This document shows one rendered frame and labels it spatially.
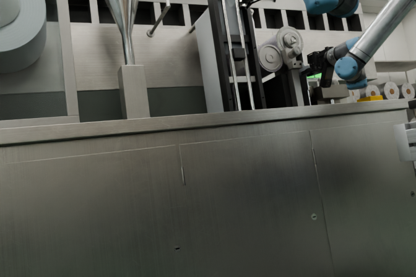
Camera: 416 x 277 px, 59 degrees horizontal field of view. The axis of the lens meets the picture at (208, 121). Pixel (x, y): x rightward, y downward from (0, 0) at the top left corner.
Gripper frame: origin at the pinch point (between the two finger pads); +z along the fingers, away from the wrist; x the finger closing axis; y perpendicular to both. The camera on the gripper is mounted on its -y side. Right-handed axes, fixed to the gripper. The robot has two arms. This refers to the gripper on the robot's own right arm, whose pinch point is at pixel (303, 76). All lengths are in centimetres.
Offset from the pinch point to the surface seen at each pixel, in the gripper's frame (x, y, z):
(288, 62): 11.6, 4.8, -5.5
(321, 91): -4.0, -8.7, -5.5
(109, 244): 98, -52, -28
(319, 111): 22.2, -21.5, -31.3
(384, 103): -10.4, -20.4, -31.3
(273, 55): 16.1, 9.1, -2.1
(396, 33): -426, 138, 263
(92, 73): 90, 12, 31
